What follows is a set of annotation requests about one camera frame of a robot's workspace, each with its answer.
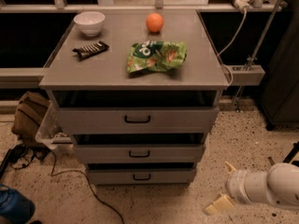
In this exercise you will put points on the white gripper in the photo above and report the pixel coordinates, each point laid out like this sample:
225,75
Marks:
235,184

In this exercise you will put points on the grey drawer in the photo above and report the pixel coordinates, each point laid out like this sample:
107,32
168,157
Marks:
141,173
136,120
139,148

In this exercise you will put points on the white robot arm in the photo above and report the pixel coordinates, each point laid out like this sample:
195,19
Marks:
278,187

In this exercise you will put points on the grey bottom drawer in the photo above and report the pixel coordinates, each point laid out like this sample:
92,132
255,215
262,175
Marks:
141,173

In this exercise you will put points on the grey drawer cabinet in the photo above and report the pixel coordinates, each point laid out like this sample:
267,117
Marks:
103,81

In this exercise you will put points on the grey top drawer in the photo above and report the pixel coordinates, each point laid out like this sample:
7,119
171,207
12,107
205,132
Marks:
136,120

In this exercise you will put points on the black wheeled stand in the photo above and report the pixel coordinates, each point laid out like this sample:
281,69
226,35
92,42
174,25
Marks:
292,157

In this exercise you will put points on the dark cabinet at right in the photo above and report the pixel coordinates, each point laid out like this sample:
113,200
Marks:
279,96

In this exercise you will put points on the metal tripod pole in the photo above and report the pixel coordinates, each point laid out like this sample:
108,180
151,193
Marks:
244,75

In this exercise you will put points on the green chip bag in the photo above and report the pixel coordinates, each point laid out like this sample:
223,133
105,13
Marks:
156,56

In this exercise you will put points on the orange fruit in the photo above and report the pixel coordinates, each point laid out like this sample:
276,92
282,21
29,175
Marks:
154,22

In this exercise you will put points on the clear plastic bin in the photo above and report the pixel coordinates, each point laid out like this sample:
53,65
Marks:
51,134

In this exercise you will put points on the dark chocolate bar wrapper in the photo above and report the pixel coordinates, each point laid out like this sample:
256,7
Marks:
91,50

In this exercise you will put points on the brown backpack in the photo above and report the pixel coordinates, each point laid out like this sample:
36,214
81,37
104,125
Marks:
29,114

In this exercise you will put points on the white ceramic bowl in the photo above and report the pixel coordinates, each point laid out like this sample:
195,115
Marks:
90,23

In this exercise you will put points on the blue water jug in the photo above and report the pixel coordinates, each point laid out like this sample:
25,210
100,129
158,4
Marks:
15,207

